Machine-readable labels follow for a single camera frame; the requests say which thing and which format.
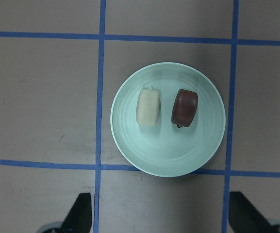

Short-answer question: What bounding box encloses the brown bun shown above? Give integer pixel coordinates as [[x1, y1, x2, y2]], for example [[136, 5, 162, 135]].
[[171, 89, 198, 128]]

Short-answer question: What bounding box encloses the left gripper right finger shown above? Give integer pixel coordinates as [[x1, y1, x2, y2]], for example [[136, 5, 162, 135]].
[[229, 191, 272, 233]]

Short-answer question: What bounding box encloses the mint green plate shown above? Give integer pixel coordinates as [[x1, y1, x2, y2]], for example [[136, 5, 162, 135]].
[[110, 62, 226, 177]]

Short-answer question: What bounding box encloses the white bun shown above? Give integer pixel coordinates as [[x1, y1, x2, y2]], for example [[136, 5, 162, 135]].
[[136, 88, 160, 126]]

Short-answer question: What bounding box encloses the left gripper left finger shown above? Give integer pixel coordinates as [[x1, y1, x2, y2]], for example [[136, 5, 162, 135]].
[[61, 193, 92, 233]]

